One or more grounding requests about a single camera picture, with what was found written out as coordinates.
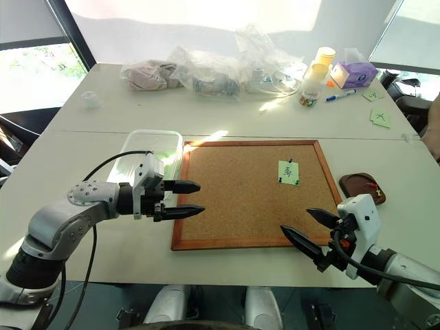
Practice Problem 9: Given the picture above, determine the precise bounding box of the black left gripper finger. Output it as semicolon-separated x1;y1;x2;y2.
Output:
161;204;206;223
171;179;201;195

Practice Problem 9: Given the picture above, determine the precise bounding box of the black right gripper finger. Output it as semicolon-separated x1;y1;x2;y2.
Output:
280;224;327;266
306;207;342;228

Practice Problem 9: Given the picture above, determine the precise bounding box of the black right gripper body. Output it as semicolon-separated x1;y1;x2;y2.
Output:
316;213;359;273

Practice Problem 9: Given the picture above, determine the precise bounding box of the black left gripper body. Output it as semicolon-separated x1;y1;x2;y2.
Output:
140;180;175;223

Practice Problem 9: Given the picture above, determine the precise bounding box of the wood framed cork board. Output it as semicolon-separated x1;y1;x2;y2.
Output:
170;139;345;252

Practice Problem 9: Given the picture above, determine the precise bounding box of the green paper note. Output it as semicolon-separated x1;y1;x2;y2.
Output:
277;159;301;186

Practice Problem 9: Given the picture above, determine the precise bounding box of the green note card stack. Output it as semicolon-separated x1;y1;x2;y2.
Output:
368;108;393;130

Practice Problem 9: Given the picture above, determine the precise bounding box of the plastic jar yellow lid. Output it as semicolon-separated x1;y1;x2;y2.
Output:
298;63;328;109

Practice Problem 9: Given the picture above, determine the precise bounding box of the brown wooden tray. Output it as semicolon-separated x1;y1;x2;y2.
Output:
339;172;387;206

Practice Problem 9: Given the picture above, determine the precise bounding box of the clear plastic container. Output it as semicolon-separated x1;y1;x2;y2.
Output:
106;129;184;201

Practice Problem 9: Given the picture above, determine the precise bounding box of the silver rounded robot leg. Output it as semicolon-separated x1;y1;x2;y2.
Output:
142;285;192;326
243;285;285;330

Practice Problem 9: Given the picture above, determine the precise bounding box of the clear bag with grey items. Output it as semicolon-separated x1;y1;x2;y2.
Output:
169;45;245;102

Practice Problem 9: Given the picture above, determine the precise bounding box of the plastic bag with pink cloth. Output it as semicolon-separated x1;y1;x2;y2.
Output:
120;58;180;92

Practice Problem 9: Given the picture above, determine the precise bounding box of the small white cup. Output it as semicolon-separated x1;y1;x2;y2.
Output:
80;90;102;111

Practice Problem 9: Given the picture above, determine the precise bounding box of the blue marker pen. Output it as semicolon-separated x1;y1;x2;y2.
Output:
324;88;358;103

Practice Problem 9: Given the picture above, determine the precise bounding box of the brown rounded shape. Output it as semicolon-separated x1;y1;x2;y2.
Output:
420;93;440;163

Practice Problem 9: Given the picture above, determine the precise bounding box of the purple tissue box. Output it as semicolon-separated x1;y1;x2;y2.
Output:
329;60;380;90

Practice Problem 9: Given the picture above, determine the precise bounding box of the black chair with armrest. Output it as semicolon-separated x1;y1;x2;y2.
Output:
0;105;63;188

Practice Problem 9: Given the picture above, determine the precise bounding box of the black office chair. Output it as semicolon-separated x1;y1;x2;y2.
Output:
377;67;440;135

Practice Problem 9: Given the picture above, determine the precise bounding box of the large crumpled clear bag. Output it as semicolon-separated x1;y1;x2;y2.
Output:
234;23;307;100

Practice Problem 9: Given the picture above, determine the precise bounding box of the yellow paper cup stack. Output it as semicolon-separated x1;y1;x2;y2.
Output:
315;46;337;75

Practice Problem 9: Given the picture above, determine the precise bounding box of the black window pillar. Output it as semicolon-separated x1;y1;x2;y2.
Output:
45;0;99;74

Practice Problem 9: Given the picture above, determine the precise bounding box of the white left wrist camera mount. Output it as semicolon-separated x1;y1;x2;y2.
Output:
132;153;166;221

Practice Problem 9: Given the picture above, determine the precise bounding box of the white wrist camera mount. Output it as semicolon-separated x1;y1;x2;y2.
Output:
336;193;382;280
132;153;166;221

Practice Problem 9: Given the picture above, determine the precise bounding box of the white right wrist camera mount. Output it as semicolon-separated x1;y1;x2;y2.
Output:
336;193;382;280

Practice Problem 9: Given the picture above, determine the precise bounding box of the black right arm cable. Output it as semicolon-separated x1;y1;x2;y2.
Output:
331;229;440;290

